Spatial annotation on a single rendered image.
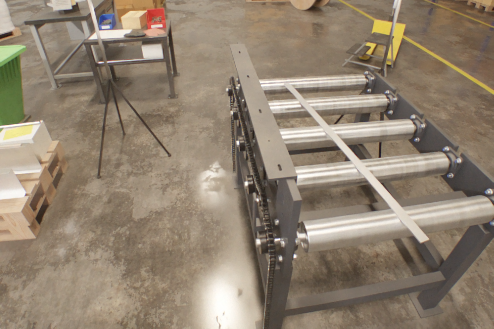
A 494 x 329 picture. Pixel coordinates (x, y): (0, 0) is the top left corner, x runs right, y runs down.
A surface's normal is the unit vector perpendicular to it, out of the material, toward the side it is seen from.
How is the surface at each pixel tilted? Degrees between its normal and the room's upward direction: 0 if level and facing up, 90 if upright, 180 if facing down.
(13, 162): 90
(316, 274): 0
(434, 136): 90
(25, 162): 90
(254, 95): 0
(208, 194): 0
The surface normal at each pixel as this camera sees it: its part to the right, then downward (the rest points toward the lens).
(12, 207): 0.00, -0.79
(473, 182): -0.99, 0.09
